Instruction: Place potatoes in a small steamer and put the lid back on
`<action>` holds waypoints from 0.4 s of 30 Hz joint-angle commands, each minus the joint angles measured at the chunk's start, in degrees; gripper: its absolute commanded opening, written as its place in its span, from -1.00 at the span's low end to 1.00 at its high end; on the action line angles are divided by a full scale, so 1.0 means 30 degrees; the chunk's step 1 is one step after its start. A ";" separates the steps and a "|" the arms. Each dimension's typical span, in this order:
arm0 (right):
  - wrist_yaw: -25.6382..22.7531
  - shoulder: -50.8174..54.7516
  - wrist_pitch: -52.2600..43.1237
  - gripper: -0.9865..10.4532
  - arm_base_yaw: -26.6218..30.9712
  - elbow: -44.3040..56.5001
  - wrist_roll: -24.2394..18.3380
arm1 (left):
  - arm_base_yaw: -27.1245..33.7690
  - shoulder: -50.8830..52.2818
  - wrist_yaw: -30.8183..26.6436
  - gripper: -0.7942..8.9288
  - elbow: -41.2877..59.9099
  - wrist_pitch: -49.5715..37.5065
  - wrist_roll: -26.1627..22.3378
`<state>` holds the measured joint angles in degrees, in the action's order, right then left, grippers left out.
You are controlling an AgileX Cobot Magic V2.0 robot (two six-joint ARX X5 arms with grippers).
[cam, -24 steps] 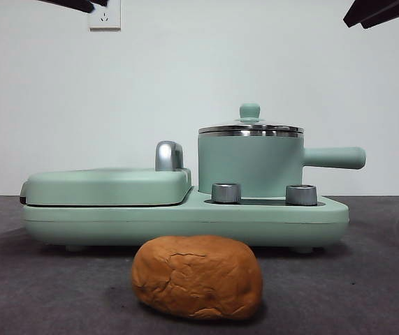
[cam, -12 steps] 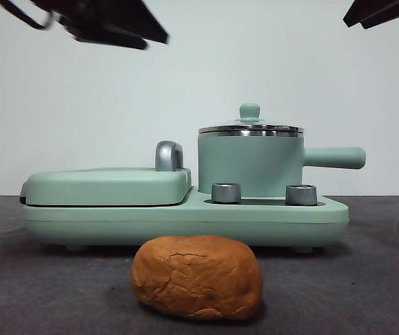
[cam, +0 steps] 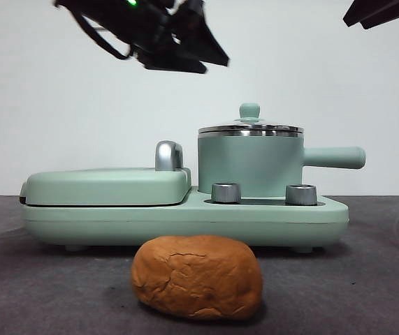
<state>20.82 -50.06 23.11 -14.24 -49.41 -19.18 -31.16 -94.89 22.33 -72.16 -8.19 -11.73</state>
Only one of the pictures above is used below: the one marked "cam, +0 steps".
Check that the silver control knob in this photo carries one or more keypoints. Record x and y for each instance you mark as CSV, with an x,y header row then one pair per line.
x,y
301,194
226,192

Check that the glass pot lid green knob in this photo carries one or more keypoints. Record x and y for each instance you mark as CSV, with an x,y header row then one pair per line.
x,y
250,111

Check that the mint green breakfast machine base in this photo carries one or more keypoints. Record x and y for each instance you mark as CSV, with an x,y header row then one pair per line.
x,y
185,223

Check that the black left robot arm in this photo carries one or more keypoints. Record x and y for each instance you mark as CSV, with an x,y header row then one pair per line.
x,y
150,21

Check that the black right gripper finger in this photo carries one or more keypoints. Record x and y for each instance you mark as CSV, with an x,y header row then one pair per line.
x,y
395,14
367,10

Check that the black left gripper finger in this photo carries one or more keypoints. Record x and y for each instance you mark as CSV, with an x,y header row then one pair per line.
x,y
202,35
178,65

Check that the brown potato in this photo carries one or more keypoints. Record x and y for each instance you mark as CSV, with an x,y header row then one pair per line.
x,y
195,279

